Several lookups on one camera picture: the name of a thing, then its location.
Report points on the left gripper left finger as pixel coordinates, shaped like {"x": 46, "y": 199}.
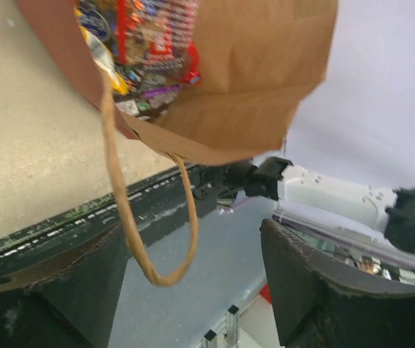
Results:
{"x": 68, "y": 300}

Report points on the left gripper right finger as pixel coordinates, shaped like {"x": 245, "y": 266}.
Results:
{"x": 319, "y": 301}

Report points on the red brown paper bag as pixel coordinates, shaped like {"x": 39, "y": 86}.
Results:
{"x": 259, "y": 60}

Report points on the large red snack bag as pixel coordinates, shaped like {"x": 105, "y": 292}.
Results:
{"x": 158, "y": 37}

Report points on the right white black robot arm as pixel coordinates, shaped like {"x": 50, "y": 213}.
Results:
{"x": 390, "y": 211}

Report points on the dark candy packets in bag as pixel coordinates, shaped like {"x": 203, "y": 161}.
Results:
{"x": 149, "y": 94}

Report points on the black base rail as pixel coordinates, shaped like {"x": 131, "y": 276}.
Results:
{"x": 35, "y": 253}

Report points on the aluminium frame rail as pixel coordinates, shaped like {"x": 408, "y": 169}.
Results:
{"x": 247, "y": 323}

